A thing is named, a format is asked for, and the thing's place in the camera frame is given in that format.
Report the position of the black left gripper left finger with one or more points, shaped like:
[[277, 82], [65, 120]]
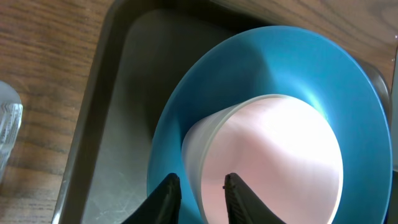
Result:
[[161, 206]]

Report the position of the dark blue plate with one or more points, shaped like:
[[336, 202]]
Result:
[[290, 61]]

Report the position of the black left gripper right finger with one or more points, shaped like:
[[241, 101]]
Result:
[[243, 205]]

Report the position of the clear plastic bin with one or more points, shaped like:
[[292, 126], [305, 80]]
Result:
[[11, 117]]

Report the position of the grey dishwasher rack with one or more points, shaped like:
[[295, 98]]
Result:
[[394, 116]]

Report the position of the pink cup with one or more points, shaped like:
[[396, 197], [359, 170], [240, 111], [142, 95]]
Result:
[[282, 147]]

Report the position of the brown serving tray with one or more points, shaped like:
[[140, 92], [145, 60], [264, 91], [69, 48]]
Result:
[[144, 50]]

